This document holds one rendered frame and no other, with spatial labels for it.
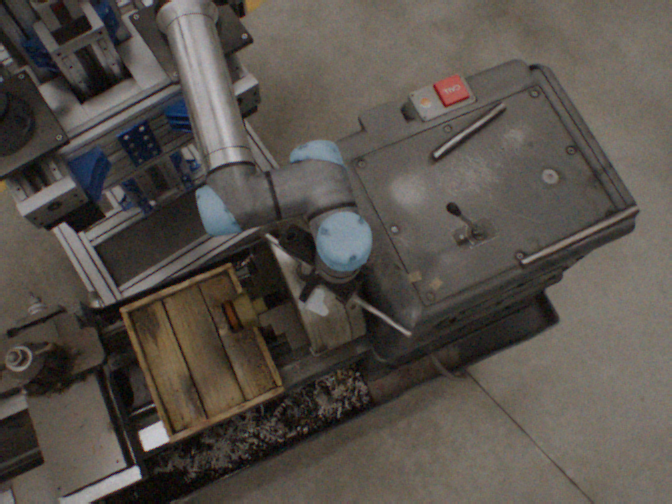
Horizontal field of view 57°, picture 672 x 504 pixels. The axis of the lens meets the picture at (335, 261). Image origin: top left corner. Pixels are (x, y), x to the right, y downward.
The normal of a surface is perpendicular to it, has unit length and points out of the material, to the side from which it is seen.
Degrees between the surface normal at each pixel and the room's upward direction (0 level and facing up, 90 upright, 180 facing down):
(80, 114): 0
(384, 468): 0
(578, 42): 0
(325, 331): 56
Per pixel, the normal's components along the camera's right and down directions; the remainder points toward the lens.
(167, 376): 0.03, -0.29
